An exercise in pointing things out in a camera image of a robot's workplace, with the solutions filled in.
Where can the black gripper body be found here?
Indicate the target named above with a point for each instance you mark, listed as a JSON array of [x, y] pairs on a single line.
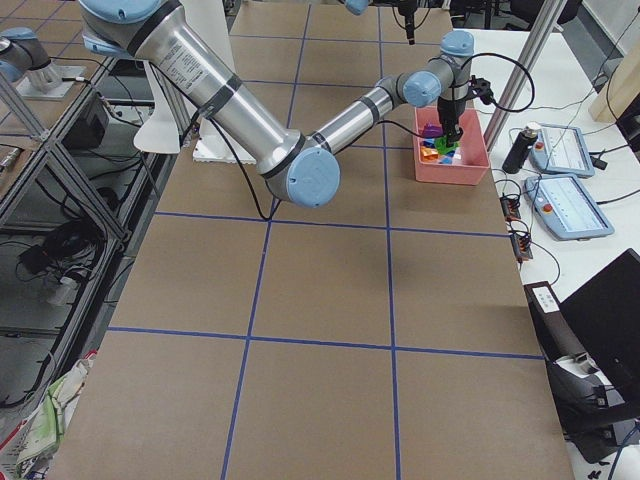
[[447, 109], [409, 26]]

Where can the purple sloped block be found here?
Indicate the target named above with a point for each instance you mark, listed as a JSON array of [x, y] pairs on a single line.
[[430, 130]]

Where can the green double-stud block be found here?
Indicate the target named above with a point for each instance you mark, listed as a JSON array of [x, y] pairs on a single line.
[[444, 146]]

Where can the orange sloped block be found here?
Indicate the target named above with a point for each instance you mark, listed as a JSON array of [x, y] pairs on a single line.
[[429, 155]]

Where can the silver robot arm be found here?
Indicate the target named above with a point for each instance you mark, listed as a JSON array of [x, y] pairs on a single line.
[[358, 7], [298, 168]]

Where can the pink plastic box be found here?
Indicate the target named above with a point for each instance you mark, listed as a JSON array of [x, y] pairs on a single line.
[[472, 149]]

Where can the black water bottle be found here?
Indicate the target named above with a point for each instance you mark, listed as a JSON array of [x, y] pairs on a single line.
[[519, 150]]

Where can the far teach pendant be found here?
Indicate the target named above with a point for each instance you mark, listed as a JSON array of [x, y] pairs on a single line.
[[561, 150]]

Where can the teach pendant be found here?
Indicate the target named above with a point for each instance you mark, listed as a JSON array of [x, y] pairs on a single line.
[[566, 208], [561, 150]]

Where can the near teach pendant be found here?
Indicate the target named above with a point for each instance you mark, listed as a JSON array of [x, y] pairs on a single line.
[[566, 208]]

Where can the black laptop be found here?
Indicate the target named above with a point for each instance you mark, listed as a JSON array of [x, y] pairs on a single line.
[[604, 316]]

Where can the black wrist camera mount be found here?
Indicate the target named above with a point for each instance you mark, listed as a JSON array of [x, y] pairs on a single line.
[[481, 88]]

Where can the aluminium frame post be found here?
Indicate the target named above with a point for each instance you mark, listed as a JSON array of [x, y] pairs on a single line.
[[546, 19]]

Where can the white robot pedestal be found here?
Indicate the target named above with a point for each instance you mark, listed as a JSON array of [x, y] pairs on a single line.
[[175, 100]]

